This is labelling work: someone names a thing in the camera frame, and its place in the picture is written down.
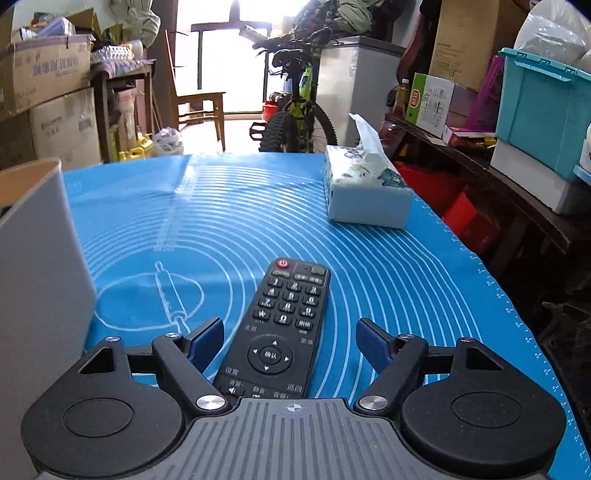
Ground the black tv remote control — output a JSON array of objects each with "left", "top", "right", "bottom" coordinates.
[{"left": 213, "top": 258, "right": 331, "bottom": 399}]

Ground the beige plastic storage bin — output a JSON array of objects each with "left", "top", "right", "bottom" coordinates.
[{"left": 1, "top": 158, "right": 96, "bottom": 479}]

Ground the blue silicone baking mat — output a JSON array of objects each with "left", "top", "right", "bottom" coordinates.
[{"left": 65, "top": 154, "right": 566, "bottom": 479}]

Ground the white tissue box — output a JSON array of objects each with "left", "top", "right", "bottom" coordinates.
[{"left": 325, "top": 113, "right": 413, "bottom": 229}]

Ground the yellow oil jug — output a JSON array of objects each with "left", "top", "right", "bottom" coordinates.
[{"left": 118, "top": 134, "right": 154, "bottom": 162}]

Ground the white plastic bag on floor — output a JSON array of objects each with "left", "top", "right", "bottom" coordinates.
[{"left": 151, "top": 127, "right": 184, "bottom": 157}]

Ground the wooden chair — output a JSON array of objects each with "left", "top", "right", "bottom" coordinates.
[{"left": 164, "top": 30, "right": 226, "bottom": 150}]

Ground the green black bicycle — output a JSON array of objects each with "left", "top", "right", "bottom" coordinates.
[{"left": 239, "top": 25, "right": 338, "bottom": 153}]

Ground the large taped cardboard box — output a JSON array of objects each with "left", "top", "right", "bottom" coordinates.
[{"left": 1, "top": 88, "right": 102, "bottom": 171}]

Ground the green white product box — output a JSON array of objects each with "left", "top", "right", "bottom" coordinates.
[{"left": 406, "top": 73, "right": 455, "bottom": 138}]

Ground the white freezer cabinet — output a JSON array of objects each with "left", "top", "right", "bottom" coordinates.
[{"left": 317, "top": 36, "right": 404, "bottom": 147}]

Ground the teal plastic storage crate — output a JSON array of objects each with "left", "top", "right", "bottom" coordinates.
[{"left": 496, "top": 48, "right": 590, "bottom": 180}]

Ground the open top cardboard box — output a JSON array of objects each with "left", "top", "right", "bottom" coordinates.
[{"left": 0, "top": 9, "right": 91, "bottom": 121}]

